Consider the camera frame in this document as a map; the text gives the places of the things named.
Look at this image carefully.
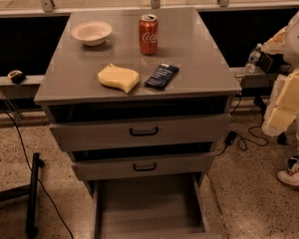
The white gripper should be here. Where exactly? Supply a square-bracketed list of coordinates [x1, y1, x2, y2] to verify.
[261, 27, 299, 136]

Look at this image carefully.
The dark blue rxbar wrapper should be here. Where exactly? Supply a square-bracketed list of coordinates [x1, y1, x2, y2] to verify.
[145, 63, 179, 89]

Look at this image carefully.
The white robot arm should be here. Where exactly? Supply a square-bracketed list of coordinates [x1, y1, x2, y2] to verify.
[261, 11, 299, 136]

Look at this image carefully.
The grey middle drawer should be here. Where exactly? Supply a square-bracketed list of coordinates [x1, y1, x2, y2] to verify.
[72, 152, 215, 181]

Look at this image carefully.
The grey drawer cabinet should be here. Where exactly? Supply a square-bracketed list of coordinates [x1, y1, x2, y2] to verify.
[34, 7, 242, 239]

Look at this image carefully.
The grey open bottom drawer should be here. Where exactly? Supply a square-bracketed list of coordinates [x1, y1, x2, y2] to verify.
[91, 173, 222, 239]

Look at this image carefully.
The grey top drawer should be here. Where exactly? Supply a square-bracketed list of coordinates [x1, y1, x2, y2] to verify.
[50, 114, 231, 151]

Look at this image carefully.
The small black box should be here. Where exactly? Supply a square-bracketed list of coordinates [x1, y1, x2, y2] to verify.
[259, 53, 283, 74]

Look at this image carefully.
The clear plastic water bottle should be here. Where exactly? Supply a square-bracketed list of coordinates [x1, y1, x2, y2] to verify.
[245, 43, 262, 73]

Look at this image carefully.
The white orange sneaker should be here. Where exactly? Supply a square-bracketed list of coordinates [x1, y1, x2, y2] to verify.
[277, 156, 299, 187]

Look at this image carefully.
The red coca-cola can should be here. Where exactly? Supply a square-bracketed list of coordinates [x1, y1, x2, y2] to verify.
[139, 14, 158, 55]

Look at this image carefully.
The yellow sponge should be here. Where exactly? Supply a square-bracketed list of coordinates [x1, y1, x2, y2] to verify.
[98, 64, 140, 94]

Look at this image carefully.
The white paper bowl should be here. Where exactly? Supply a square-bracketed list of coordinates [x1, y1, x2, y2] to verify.
[71, 21, 112, 47]

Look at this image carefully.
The black metal stand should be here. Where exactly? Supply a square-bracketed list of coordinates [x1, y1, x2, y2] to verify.
[0, 152, 45, 239]

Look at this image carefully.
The black power adapter cable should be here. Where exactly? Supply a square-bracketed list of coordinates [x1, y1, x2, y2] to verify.
[216, 95, 270, 156]

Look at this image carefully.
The black floor cable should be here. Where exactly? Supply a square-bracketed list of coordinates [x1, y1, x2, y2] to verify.
[0, 105, 75, 239]

